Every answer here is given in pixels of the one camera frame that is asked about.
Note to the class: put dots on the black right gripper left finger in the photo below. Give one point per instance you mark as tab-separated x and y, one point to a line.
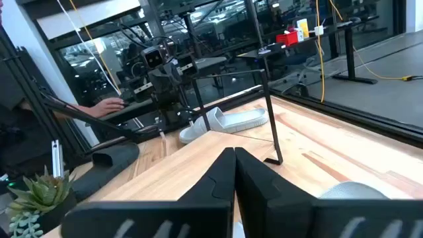
211	185

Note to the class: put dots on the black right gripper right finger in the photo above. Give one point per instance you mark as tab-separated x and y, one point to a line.
264	198

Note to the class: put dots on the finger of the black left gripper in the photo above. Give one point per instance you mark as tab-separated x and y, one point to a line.
142	91
188	66

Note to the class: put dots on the grey foam slide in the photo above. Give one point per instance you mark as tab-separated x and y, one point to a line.
231	120
353	191

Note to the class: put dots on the black foam slide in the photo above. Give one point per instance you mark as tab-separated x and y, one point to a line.
109	165

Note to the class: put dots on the person's forearm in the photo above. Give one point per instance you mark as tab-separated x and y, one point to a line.
84	110

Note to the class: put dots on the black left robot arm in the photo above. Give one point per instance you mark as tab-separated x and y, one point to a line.
172	114

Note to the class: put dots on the dark grey desk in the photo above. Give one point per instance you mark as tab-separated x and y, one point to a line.
132	112

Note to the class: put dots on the person's hand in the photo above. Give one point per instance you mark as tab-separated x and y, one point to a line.
107	106

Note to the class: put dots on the red box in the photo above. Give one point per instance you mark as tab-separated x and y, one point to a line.
287	39

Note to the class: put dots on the silver aluminium extrusion piece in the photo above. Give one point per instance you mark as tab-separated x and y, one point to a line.
57	158

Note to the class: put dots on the person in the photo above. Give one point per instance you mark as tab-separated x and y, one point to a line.
20	145

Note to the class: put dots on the white power adapter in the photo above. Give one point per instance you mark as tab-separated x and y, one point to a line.
319	30

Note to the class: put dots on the black succulent pot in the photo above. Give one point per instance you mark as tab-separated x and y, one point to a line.
62	208

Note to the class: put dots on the spiky green succulent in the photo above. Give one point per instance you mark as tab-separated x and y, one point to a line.
43	195

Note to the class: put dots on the black background desk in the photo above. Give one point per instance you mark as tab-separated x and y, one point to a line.
349	53

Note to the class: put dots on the black computer mouse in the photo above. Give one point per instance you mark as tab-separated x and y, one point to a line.
8	186

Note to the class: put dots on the pale green bead succulent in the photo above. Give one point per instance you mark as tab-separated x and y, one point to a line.
24	226

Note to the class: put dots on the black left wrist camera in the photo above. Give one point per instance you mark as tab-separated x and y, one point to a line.
153	57

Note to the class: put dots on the black metal frame shelf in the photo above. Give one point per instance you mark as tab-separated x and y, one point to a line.
271	115

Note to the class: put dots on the black aluminium rig frame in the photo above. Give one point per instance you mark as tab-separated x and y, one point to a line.
347	114

